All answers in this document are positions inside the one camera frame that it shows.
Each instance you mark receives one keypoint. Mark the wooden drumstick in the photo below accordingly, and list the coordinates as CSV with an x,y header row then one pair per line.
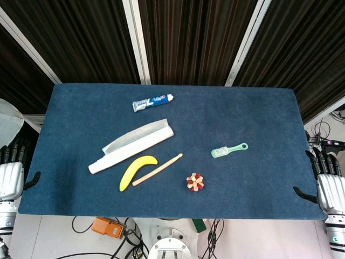
x,y
157,169

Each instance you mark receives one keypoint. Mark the orange pedal box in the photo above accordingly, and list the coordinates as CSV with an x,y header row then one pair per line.
x,y
107,228

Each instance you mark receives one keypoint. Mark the toothpaste tube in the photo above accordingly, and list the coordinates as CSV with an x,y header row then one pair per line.
x,y
152,102

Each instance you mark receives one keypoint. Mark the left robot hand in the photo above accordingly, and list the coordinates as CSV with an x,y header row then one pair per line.
x,y
10,175

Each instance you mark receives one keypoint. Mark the red and beige puzzle ball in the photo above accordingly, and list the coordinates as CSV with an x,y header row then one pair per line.
x,y
195,182

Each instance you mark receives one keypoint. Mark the black electronic box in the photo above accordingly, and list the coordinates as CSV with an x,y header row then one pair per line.
x,y
332,145

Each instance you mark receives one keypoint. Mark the blue table cloth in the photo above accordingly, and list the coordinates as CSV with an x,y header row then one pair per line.
x,y
242,121

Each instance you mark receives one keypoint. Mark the yellow banana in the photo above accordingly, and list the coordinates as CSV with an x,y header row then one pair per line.
x,y
137,171

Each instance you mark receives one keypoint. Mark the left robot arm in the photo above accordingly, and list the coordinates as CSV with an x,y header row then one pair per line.
x,y
5,215

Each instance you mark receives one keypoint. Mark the green toothbrush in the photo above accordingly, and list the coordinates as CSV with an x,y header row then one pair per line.
x,y
229,150

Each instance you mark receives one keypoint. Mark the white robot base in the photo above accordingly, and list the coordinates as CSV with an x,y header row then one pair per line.
x,y
171,245

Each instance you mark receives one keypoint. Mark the white cloth sheet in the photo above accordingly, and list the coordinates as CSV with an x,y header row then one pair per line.
x,y
8,121

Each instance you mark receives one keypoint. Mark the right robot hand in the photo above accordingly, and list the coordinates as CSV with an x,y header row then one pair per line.
x,y
330,186

